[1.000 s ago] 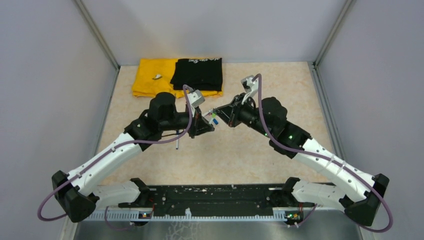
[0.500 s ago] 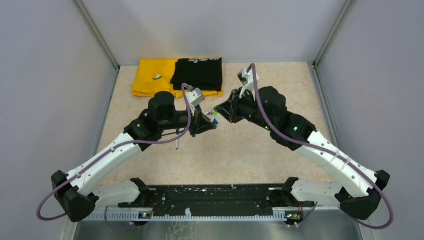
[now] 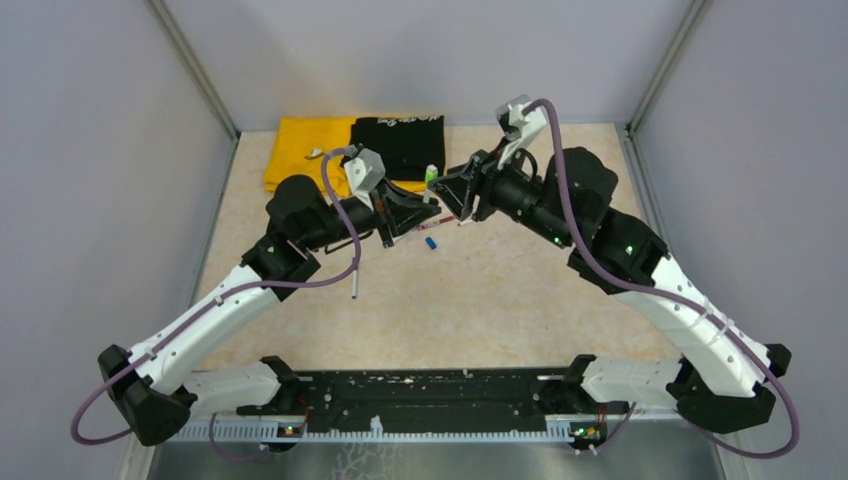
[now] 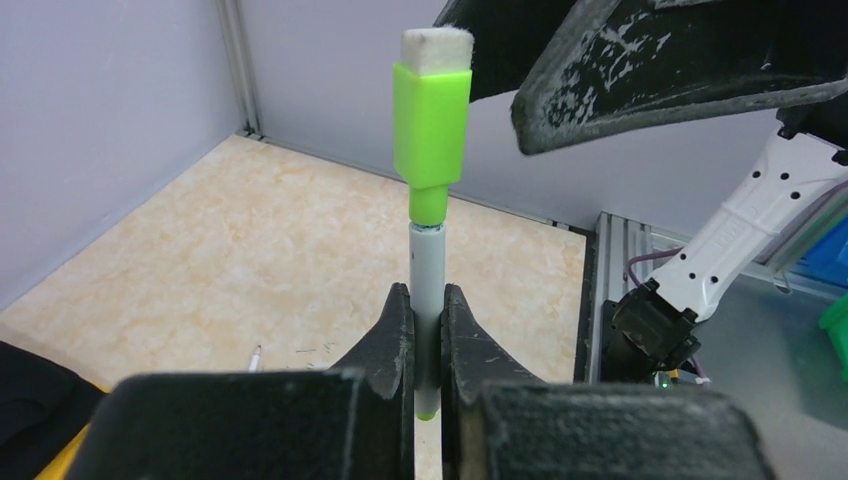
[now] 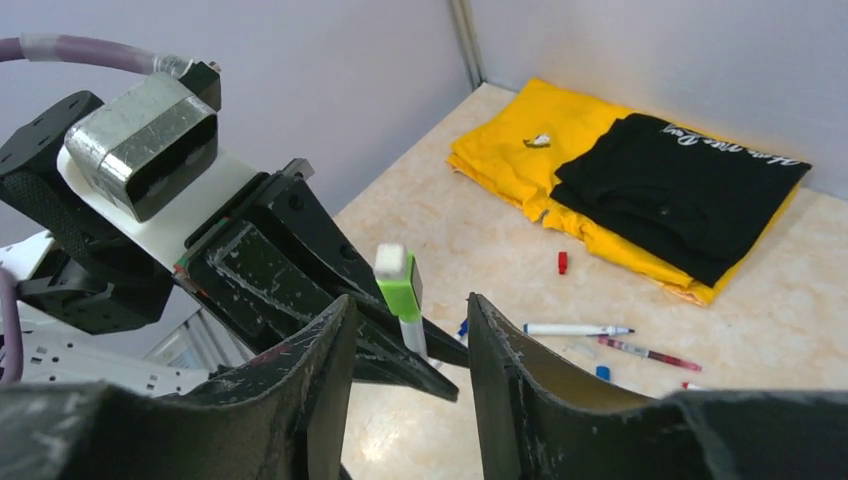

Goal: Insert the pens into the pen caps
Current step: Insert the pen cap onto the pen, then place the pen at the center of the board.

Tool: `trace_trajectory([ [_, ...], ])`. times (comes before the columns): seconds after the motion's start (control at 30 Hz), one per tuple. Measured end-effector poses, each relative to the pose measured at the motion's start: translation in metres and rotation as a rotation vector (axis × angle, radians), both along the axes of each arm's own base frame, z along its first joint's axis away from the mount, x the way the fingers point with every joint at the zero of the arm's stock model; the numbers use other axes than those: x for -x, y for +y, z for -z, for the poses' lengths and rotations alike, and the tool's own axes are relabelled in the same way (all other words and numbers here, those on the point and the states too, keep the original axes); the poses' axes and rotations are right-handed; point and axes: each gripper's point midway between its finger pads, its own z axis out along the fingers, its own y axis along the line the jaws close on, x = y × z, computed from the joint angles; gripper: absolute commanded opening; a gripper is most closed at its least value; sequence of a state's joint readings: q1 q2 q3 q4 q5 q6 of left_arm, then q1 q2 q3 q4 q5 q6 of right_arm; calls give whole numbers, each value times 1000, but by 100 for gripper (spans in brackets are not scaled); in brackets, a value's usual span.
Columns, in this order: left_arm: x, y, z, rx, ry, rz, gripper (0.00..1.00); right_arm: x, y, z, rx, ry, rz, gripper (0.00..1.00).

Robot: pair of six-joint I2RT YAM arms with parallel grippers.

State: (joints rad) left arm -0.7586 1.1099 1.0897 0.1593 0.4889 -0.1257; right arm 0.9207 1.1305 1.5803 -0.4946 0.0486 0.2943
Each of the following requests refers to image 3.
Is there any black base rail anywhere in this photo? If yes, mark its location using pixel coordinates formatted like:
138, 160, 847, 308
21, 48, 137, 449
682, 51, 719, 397
237, 367, 630, 440

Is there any red gel pen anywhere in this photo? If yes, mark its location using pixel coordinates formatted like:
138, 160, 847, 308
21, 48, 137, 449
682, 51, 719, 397
414, 216, 456, 231

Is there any black folded shirt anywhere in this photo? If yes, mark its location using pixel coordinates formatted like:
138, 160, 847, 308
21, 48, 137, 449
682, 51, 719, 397
350, 115, 446, 182

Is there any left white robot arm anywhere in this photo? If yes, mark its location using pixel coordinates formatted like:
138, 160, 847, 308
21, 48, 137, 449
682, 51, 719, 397
98, 175, 441, 446

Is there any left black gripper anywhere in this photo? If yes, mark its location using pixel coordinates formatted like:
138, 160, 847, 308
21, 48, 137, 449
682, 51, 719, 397
302, 175, 441, 251

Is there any green black pen cap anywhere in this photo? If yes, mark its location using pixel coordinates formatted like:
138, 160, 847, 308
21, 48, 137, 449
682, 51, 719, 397
424, 164, 439, 185

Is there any yellow folded shirt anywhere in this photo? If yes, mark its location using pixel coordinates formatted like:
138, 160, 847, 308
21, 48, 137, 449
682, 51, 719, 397
263, 117, 425, 193

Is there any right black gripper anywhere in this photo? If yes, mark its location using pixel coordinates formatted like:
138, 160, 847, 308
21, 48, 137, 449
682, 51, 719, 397
428, 135, 575, 250

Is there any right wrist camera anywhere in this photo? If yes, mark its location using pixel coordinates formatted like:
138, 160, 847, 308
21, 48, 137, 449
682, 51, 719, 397
495, 94, 548, 170

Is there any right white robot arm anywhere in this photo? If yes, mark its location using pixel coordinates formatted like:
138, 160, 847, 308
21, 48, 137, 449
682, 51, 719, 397
430, 147, 791, 434

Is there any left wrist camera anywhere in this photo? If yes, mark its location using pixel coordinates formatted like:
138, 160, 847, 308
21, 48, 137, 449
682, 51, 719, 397
342, 148, 385, 211

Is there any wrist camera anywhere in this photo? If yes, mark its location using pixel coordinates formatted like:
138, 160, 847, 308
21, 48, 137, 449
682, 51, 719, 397
495, 94, 548, 170
342, 148, 385, 211

